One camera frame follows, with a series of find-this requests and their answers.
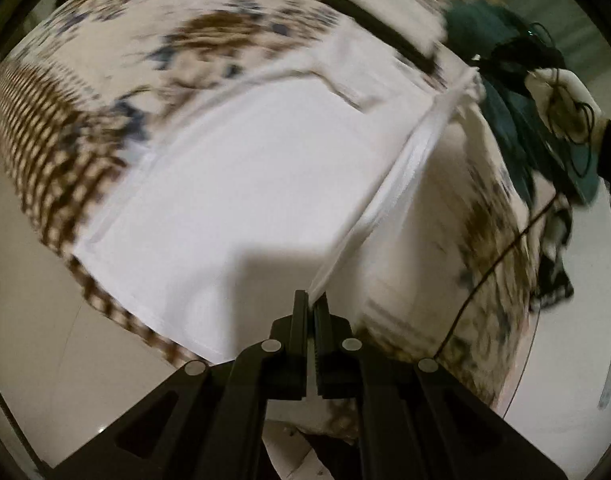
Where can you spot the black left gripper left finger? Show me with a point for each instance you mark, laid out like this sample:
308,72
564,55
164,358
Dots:
288,368

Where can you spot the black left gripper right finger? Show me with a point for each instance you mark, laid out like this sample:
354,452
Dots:
334,366

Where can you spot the white t-shirt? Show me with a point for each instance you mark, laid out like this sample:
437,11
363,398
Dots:
260,189

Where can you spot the white gloved right hand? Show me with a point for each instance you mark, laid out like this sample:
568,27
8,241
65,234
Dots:
566,106

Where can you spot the dark green plush blanket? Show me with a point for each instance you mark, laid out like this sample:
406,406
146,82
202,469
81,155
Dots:
527,147

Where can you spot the folded black garment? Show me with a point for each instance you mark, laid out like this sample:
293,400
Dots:
425,62

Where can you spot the folded white garment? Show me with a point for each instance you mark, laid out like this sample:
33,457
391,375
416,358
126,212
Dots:
420,22

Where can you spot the floral bed quilt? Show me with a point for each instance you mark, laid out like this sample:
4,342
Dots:
446,273

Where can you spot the black white striped garment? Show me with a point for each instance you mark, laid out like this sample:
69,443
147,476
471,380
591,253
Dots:
553,283

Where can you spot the white bed headboard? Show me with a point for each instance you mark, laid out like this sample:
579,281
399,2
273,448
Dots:
562,400

